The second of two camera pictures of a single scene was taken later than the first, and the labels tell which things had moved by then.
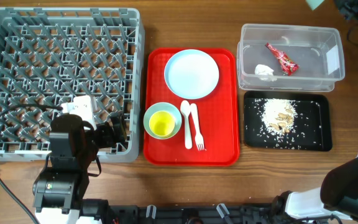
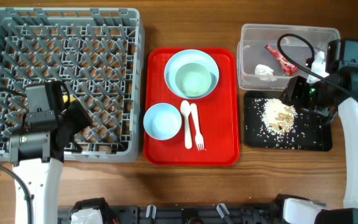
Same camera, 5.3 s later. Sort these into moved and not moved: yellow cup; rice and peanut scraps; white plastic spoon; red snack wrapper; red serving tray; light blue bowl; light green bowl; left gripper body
Moved: left gripper body; light green bowl; yellow cup
Not moved: light blue bowl; red snack wrapper; red serving tray; rice and peanut scraps; white plastic spoon
